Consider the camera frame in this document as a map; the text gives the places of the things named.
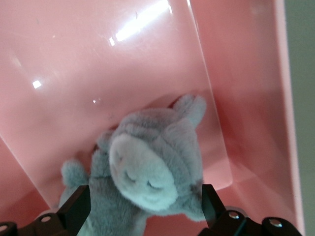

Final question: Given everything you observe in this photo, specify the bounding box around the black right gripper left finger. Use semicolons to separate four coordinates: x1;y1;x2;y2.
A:
0;184;92;236

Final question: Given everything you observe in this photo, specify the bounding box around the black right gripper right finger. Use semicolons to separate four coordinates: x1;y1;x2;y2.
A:
199;184;305;236

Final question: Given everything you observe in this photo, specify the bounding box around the grey plush toy white face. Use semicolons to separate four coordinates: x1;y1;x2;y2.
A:
58;94;217;236

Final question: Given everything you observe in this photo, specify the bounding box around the pink plastic box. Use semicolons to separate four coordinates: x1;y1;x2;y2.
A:
0;0;307;236

